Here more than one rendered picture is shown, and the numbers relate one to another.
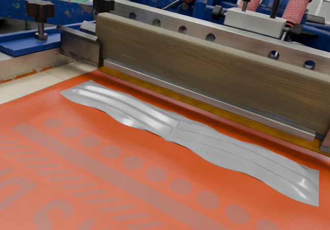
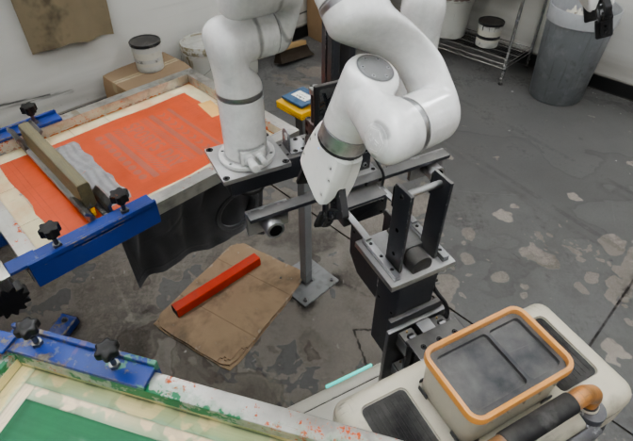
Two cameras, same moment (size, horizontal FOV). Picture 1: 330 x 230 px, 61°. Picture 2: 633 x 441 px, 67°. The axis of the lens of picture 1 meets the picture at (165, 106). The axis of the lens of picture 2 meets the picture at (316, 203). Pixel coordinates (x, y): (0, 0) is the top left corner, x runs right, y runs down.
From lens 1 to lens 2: 1.56 m
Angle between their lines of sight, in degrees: 108
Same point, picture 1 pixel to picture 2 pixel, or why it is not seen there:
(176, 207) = (120, 145)
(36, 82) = not seen: hidden behind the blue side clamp
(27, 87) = not seen: hidden behind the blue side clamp
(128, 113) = (105, 178)
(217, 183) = (98, 150)
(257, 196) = (89, 145)
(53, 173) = (150, 157)
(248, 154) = (73, 155)
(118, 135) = (119, 170)
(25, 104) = (151, 187)
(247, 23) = not seen: outside the picture
